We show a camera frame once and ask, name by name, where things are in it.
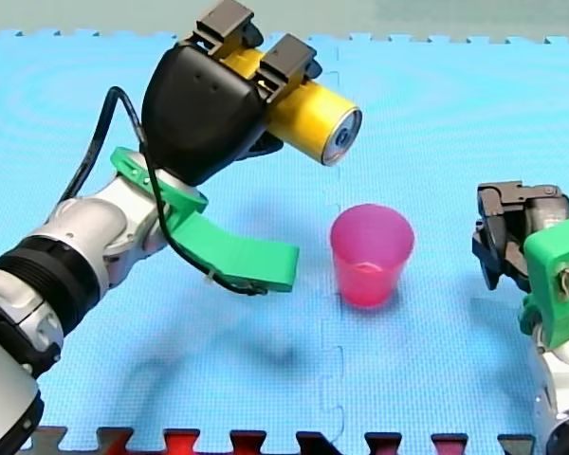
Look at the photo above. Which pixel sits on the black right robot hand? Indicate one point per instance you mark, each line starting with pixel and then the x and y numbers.
pixel 507 227

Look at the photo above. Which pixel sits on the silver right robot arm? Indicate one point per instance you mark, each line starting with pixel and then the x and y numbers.
pixel 557 303

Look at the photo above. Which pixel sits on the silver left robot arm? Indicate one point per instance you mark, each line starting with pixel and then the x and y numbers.
pixel 76 246

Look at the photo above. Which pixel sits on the pink plastic cup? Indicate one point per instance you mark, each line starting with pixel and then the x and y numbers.
pixel 371 256

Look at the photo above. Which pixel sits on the yellow drink can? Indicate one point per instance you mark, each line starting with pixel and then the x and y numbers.
pixel 308 121

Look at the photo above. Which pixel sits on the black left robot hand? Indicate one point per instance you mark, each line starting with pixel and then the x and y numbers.
pixel 199 114

